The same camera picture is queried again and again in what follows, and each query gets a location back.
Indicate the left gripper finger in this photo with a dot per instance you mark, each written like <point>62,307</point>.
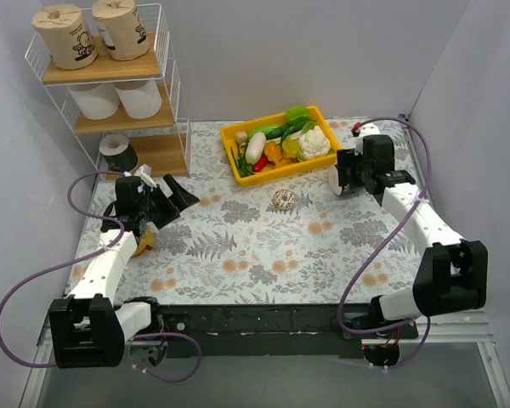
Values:
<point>177,202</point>
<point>179,193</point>

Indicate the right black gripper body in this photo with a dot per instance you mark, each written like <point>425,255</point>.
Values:
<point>346,171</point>

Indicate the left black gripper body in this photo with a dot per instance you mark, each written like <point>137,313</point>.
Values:
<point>160,206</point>

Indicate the black roll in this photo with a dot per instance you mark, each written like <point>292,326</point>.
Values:
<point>118,153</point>
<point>333,180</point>

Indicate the white toilet paper roll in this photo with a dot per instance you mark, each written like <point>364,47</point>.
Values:
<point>96,101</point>
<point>140,99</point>

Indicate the brown paper roll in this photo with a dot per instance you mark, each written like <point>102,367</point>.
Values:
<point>121,29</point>
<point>66,36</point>

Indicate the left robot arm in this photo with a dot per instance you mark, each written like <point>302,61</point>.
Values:
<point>98,289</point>

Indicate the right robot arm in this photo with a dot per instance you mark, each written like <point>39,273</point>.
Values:
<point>452,275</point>

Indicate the toast bread slice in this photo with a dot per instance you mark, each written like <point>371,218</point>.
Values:
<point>146,243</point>

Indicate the white cauliflower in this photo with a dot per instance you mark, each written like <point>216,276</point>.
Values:
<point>313,144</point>

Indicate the green leafy vegetable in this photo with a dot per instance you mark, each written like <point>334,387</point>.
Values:
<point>297,114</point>

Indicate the green herb sprig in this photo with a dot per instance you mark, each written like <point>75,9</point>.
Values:
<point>243,159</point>

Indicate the green cucumber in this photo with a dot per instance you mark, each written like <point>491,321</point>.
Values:
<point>276,132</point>

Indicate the orange yellow pepper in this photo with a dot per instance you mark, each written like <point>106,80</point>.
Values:
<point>273,152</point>

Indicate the yellow plastic bin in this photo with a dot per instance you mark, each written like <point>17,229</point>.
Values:
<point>291,163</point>

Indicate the small mushroom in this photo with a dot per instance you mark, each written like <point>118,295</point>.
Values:
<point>241,137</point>

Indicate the red chili pepper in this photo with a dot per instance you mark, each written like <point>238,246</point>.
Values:
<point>260,164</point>

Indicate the white radish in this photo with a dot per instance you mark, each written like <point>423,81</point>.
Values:
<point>255,148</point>

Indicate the white wire wooden shelf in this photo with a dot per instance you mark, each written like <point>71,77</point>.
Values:
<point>161,140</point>

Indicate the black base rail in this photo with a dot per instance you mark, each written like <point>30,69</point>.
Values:
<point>268,329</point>

